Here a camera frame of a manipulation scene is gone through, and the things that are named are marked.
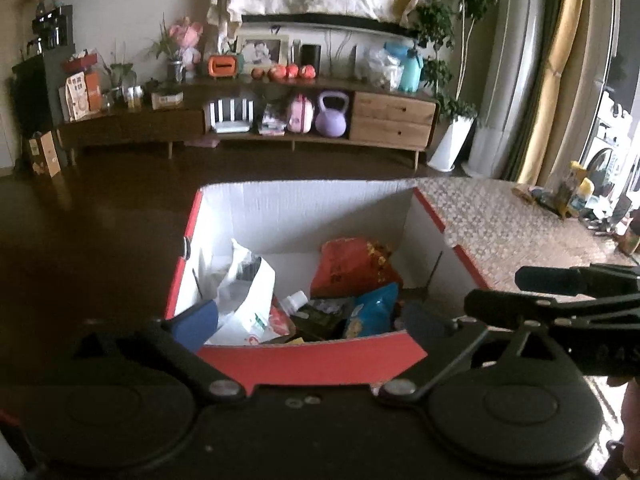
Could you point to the framed photo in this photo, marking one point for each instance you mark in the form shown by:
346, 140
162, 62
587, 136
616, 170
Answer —
262, 51

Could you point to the white router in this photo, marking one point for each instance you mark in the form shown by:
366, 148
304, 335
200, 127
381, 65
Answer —
228, 116

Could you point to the wooden TV cabinet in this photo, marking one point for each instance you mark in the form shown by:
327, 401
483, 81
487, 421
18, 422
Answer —
375, 117

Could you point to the red cardboard box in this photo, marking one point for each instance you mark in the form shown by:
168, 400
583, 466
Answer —
286, 222

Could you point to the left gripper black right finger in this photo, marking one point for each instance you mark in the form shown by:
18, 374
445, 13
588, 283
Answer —
447, 344

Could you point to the pink plush flower toy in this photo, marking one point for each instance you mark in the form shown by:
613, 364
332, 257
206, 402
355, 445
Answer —
187, 35

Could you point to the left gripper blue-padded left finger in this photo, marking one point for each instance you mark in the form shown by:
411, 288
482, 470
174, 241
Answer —
186, 334

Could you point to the white snack wrapper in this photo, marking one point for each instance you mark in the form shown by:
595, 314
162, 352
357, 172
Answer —
244, 299

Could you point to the black snack bag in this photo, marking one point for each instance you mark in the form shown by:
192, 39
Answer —
323, 319

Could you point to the yellow-lid white jar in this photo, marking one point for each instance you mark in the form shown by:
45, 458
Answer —
579, 199

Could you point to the yellow curtain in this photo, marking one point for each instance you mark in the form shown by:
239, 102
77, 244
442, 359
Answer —
563, 33

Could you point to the black speaker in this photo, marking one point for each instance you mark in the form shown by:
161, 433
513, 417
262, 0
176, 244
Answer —
310, 55

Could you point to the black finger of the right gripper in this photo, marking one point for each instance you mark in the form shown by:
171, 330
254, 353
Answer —
595, 280

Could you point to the potted green tree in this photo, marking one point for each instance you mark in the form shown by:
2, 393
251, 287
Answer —
443, 31

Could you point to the purple kettlebell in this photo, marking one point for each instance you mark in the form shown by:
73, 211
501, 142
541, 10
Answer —
331, 122

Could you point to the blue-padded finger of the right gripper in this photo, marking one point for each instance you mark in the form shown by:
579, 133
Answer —
510, 310

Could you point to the large red snack bag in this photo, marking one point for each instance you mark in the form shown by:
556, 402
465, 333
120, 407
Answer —
351, 267

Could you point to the person's right hand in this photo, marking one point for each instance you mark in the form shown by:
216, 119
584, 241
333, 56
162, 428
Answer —
627, 465

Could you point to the white red snack bag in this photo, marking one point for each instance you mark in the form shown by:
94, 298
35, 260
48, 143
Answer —
280, 328

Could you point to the black coffee machine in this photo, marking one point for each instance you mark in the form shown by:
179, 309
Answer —
52, 30

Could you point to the blue cookie snack bag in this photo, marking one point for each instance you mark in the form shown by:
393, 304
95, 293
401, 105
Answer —
372, 314

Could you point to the orange tissue box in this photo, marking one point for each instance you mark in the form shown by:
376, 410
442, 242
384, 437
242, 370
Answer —
224, 66

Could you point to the teal detergent bottle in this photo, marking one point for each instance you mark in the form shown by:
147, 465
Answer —
411, 62

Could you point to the clear plastic bag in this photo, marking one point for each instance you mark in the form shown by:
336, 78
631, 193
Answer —
382, 70

